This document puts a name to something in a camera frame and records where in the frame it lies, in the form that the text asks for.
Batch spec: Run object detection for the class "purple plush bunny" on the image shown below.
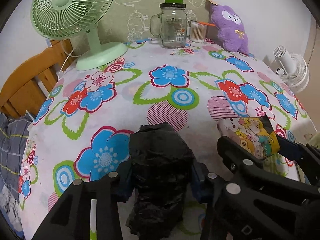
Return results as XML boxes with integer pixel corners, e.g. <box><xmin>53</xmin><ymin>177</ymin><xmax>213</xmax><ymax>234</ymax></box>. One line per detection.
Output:
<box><xmin>210</xmin><ymin>4</ymin><xmax>249</xmax><ymax>54</ymax></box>

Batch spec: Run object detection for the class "floral tablecloth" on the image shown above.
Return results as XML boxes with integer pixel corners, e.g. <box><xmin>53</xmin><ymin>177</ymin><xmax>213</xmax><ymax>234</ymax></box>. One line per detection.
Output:
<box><xmin>18</xmin><ymin>39</ymin><xmax>316</xmax><ymax>239</ymax></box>

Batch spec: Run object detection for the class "grey plaid pillow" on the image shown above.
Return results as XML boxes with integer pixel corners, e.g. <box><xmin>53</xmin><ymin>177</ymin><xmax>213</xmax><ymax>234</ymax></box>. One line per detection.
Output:
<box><xmin>1</xmin><ymin>113</ymin><xmax>31</xmax><ymax>199</ymax></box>

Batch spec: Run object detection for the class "green desk fan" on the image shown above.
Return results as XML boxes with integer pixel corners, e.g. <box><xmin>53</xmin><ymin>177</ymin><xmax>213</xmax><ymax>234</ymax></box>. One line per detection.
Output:
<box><xmin>31</xmin><ymin>0</ymin><xmax>127</xmax><ymax>71</ymax></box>

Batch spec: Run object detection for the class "beige door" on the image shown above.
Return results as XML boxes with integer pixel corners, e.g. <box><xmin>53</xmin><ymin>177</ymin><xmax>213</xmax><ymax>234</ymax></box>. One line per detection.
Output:
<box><xmin>298</xmin><ymin>17</ymin><xmax>319</xmax><ymax>130</ymax></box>

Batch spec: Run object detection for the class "white standing fan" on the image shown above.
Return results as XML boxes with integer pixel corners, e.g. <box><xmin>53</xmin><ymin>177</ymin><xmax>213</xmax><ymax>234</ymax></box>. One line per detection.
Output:
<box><xmin>273</xmin><ymin>46</ymin><xmax>310</xmax><ymax>94</ymax></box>

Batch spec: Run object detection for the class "glass mason jar mug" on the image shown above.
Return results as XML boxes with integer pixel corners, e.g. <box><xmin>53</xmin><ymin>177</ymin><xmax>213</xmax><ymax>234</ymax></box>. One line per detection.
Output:
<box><xmin>150</xmin><ymin>0</ymin><xmax>188</xmax><ymax>48</ymax></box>

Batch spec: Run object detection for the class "green patterned foam board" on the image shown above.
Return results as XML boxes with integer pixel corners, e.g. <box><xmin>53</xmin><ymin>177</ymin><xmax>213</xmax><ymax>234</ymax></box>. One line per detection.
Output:
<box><xmin>97</xmin><ymin>0</ymin><xmax>209</xmax><ymax>44</ymax></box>

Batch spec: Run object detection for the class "cotton swab container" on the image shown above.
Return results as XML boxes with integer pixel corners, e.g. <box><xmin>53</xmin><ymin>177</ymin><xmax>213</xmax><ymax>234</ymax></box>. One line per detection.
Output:
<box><xmin>189</xmin><ymin>21</ymin><xmax>215</xmax><ymax>43</ymax></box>

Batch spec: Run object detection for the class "black plastic bag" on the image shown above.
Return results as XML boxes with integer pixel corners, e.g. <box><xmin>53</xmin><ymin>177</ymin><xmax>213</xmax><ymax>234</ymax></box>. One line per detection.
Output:
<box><xmin>126</xmin><ymin>122</ymin><xmax>195</xmax><ymax>239</ymax></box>

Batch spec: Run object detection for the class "green fan white cable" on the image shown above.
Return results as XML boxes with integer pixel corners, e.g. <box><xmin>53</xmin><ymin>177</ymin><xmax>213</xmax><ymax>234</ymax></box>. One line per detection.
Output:
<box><xmin>57</xmin><ymin>39</ymin><xmax>83</xmax><ymax>81</ymax></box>

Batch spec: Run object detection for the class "yellow cartoon snack packet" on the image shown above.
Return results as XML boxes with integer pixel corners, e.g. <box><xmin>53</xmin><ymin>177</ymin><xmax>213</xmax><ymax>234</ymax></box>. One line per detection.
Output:
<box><xmin>217</xmin><ymin>116</ymin><xmax>280</xmax><ymax>160</ymax></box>

